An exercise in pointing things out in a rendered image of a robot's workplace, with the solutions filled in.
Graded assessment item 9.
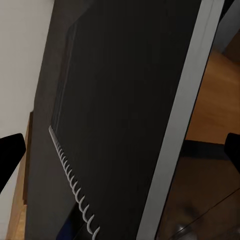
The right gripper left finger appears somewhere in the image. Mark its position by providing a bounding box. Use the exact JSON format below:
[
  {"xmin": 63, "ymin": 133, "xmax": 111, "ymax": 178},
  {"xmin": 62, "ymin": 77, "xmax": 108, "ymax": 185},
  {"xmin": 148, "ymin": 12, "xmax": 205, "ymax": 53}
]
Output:
[{"xmin": 0, "ymin": 133, "xmax": 26, "ymax": 193}]

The notebook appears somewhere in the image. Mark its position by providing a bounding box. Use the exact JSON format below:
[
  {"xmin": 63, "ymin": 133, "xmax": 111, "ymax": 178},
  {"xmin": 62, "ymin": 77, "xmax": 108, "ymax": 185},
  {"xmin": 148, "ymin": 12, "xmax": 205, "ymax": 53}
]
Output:
[{"xmin": 49, "ymin": 0, "xmax": 226, "ymax": 240}]

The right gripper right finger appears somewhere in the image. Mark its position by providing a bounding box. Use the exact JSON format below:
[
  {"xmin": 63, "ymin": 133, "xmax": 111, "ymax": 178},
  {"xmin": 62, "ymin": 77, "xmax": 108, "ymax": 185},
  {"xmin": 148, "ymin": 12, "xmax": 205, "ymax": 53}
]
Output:
[{"xmin": 224, "ymin": 133, "xmax": 240, "ymax": 173}]

